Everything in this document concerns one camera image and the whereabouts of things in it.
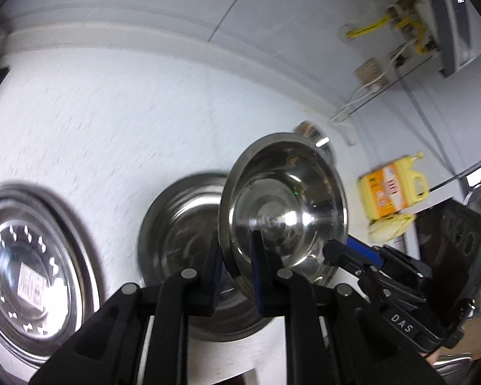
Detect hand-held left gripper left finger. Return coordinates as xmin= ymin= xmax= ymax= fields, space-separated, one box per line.
xmin=32 ymin=233 xmax=226 ymax=385

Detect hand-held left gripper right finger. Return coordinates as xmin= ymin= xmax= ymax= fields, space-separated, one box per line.
xmin=250 ymin=230 xmax=445 ymax=385

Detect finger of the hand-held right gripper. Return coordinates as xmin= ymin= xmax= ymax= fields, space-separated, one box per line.
xmin=323 ymin=240 xmax=380 ymax=286
xmin=346 ymin=236 xmax=390 ymax=270

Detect large steel bowl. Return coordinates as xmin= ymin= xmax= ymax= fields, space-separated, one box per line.
xmin=137 ymin=174 xmax=341 ymax=342

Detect deep small steel bowl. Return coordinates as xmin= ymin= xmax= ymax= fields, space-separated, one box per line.
xmin=217 ymin=132 xmax=349 ymax=301

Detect steel pot with perforated rim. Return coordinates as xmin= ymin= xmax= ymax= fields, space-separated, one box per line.
xmin=0 ymin=182 xmax=102 ymax=371

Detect small labelled steel plate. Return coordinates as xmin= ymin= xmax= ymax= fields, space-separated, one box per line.
xmin=0 ymin=209 xmax=83 ymax=341

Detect yellow cleaning cloth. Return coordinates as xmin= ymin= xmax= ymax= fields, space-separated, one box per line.
xmin=367 ymin=213 xmax=417 ymax=245

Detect yellow detergent bottle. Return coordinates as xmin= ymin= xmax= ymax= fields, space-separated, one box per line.
xmin=358 ymin=151 xmax=431 ymax=222

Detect black stove appliance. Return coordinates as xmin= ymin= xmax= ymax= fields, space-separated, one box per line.
xmin=415 ymin=198 xmax=481 ymax=322

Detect brass pipe valve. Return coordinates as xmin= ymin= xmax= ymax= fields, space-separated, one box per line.
xmin=388 ymin=0 xmax=415 ymax=22

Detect white water heater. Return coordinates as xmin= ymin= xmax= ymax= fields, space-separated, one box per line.
xmin=415 ymin=0 xmax=476 ymax=79

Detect black power cable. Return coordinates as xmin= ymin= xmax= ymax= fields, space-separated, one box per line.
xmin=399 ymin=76 xmax=481 ymax=192

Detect white power cable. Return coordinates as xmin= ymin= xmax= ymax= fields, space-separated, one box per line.
xmin=329 ymin=42 xmax=410 ymax=124

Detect wall outlet with white plug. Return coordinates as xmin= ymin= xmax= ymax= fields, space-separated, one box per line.
xmin=367 ymin=64 xmax=390 ymax=90

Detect empty beige wall outlet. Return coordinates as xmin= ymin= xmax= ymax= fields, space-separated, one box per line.
xmin=355 ymin=58 xmax=379 ymax=85

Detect wall outlet with black plug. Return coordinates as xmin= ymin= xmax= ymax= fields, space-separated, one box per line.
xmin=388 ymin=43 xmax=412 ymax=67

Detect yellow gas hose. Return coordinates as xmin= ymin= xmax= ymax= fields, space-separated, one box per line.
xmin=346 ymin=13 xmax=392 ymax=39

